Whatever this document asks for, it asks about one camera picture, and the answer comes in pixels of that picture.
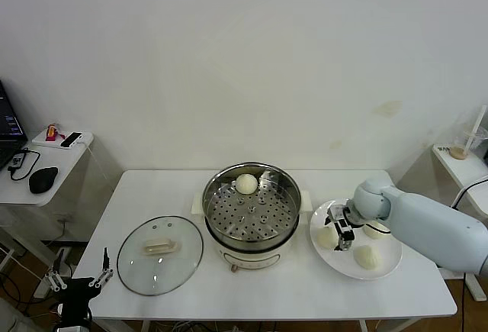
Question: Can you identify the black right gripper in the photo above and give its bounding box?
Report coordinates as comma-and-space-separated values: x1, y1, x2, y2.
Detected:
323, 204, 355, 253

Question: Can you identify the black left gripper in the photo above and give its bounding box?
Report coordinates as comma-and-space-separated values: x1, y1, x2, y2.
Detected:
44, 247, 114, 324

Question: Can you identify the white steamed baozi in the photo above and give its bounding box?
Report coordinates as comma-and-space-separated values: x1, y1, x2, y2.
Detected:
234, 173, 259, 195
352, 245, 382, 271
316, 227, 340, 251
361, 221, 390, 240

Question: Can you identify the glass lid with cream handle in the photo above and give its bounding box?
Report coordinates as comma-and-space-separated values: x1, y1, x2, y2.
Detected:
117, 215, 205, 295

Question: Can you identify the stainless steel steamer basket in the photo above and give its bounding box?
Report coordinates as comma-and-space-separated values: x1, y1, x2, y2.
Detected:
201, 162, 303, 251

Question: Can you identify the white round plate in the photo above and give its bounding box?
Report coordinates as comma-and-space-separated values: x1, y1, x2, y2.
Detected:
309, 198, 403, 282

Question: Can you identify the white electric cooking pot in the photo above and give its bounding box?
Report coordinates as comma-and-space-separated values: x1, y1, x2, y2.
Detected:
190, 190, 313, 274

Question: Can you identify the black computer mouse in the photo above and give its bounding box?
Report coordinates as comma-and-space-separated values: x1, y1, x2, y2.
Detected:
28, 166, 59, 195

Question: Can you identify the white side table with laptop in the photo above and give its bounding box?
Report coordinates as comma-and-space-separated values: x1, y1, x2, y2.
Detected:
0, 131, 127, 298

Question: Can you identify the black screen smartphone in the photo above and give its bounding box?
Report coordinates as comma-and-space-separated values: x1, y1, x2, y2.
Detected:
60, 131, 84, 149

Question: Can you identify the flat white box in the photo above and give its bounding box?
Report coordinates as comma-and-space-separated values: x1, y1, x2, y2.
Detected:
31, 129, 95, 152

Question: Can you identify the white side table with cup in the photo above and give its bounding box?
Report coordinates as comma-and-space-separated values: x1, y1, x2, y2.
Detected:
396, 143, 488, 302

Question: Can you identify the clear plastic drink cup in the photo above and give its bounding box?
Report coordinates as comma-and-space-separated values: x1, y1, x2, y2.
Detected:
448, 121, 487, 162

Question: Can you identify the black laptop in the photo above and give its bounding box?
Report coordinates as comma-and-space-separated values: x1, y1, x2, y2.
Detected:
0, 79, 29, 171

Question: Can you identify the plastic cup with straw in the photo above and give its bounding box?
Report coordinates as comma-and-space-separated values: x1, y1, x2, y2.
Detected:
464, 105, 488, 153

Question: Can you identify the black adapter with cable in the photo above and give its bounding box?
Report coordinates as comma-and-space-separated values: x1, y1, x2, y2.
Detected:
7, 147, 42, 181

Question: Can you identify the thin black cable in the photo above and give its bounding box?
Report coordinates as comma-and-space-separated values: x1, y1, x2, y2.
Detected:
461, 274, 470, 332

